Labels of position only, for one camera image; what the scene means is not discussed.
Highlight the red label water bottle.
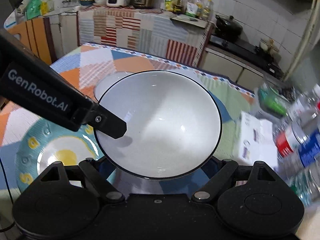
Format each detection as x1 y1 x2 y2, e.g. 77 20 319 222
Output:
273 121 308 158

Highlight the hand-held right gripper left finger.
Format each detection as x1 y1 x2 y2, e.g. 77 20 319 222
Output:
40 158 125 203

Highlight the blue label water bottle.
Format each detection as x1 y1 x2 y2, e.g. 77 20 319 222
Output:
297 135 320 168

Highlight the green plastic bag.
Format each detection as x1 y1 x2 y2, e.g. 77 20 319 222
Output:
25 0 43 20

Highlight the black gas stove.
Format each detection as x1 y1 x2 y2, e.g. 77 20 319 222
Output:
209 34 283 77

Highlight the green label water bottle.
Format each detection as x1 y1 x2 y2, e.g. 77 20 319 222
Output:
287 167 320 207

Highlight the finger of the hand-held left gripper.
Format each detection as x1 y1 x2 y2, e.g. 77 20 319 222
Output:
86 102 128 139

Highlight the beige kitchen cabinet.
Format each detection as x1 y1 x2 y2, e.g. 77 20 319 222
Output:
200 46 266 83

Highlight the patchwork tablecloth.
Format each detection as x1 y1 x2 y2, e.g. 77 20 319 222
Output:
0 42 258 188

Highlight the row of cooking oil bottles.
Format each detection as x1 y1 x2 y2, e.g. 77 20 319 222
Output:
164 0 215 21

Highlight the white ribbed bowl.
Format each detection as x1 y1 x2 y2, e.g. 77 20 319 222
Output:
94 71 222 179
94 72 133 101

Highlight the cutting board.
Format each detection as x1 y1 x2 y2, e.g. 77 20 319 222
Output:
170 14 209 30

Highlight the white tissue pack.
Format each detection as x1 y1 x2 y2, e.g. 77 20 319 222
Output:
234 112 278 166

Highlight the striped patchwork counter cloth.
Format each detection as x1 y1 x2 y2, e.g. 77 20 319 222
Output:
77 6 208 66

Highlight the teal fried egg print plate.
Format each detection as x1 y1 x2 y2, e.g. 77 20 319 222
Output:
16 117 106 193

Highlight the green plastic basket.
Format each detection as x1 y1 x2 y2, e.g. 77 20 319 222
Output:
257 82 288 116

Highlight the clear white cap water bottle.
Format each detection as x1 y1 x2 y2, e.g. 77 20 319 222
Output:
294 84 320 122

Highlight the black wok with lid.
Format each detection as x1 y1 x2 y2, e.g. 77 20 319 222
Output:
215 15 244 43

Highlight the black cable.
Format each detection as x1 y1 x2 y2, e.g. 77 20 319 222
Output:
0 155 16 233

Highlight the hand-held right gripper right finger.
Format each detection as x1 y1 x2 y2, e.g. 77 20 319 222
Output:
191 158 274 203

